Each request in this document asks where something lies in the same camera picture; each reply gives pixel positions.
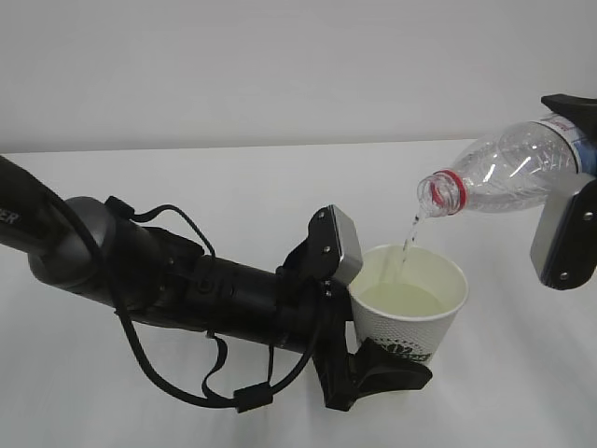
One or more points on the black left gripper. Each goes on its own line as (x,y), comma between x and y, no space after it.
(312,308)

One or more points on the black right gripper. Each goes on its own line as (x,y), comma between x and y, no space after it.
(583,113)

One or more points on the clear water bottle red label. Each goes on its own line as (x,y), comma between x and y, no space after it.
(507,171)

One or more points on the white paper cup green logo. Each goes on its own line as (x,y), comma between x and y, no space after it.
(405,301)

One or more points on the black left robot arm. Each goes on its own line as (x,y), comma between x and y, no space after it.
(106,252)

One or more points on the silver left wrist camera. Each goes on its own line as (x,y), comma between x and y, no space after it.
(334,251)

